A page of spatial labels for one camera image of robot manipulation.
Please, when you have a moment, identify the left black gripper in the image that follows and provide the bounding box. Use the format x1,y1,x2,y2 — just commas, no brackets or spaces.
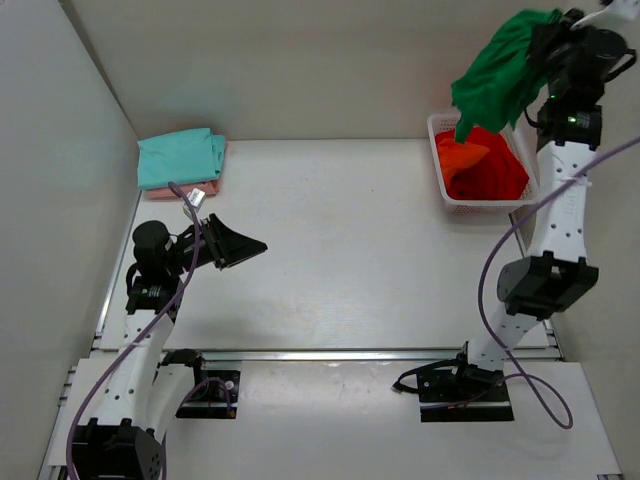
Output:
169,206,270,268

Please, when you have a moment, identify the green t shirt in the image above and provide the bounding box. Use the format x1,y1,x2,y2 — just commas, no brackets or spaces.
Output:
451,9,563,144

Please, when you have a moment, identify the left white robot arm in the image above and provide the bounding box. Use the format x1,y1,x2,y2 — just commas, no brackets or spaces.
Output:
66,214,267,479

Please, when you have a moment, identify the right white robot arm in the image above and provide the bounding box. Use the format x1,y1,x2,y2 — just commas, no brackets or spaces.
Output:
392,1,639,406

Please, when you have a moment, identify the folded pink t shirt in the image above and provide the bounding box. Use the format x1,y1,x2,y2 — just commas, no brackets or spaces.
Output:
144,179,221,202

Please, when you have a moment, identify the white plastic basket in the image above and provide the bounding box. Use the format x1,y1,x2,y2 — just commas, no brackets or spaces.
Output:
427,112,538,214

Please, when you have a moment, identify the folded teal t shirt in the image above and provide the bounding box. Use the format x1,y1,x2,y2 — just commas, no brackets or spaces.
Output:
137,128,227,190

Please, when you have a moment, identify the red t shirt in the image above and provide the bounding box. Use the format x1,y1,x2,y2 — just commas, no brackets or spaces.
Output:
435,127,530,201

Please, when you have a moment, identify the orange t shirt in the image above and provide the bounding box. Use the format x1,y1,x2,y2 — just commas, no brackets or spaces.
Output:
436,136,489,186

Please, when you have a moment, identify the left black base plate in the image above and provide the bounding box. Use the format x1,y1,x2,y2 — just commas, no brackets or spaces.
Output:
176,370,241,420

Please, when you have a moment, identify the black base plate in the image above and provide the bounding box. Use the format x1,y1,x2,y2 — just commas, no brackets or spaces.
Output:
176,370,241,420
417,368,514,423

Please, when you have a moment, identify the aluminium table rail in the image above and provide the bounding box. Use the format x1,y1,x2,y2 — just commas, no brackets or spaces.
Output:
89,319,564,364

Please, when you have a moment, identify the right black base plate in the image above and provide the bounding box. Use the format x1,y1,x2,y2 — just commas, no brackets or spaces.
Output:
417,368,514,423

